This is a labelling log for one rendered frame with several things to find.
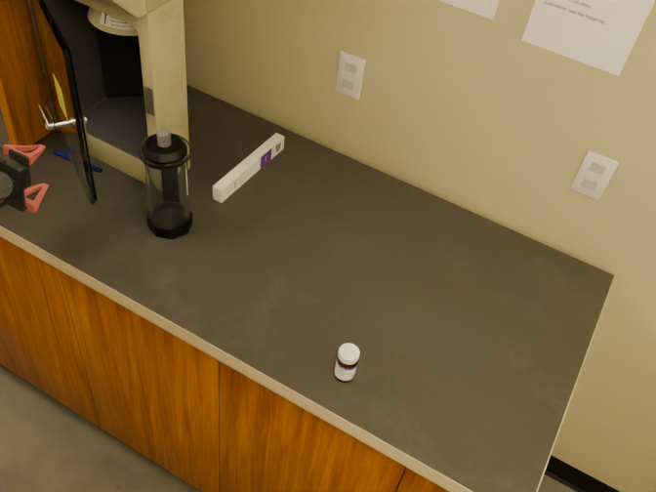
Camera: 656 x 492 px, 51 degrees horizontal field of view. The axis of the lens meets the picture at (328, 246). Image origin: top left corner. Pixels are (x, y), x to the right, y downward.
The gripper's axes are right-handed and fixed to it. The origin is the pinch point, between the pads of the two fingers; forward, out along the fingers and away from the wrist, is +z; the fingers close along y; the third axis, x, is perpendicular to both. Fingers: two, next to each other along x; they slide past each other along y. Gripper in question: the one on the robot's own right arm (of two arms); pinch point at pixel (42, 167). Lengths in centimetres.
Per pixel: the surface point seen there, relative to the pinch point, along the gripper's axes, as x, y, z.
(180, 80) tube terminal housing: -14.3, 15.3, 28.1
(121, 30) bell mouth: -4.2, 25.6, 20.8
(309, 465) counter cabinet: -73, -48, -1
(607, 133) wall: -104, 26, 56
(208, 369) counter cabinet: -45, -33, -2
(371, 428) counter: -84, -18, -8
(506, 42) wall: -77, 37, 56
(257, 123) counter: -19, -7, 60
